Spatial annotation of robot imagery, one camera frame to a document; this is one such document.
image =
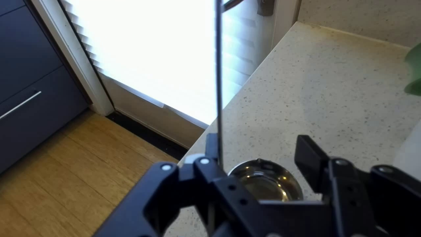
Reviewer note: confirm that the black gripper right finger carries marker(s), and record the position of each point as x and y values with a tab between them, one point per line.
373	201

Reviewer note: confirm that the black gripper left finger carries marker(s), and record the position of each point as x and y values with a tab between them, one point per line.
211	201

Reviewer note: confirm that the blue drawer cabinet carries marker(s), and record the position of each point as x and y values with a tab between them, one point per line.
34	66

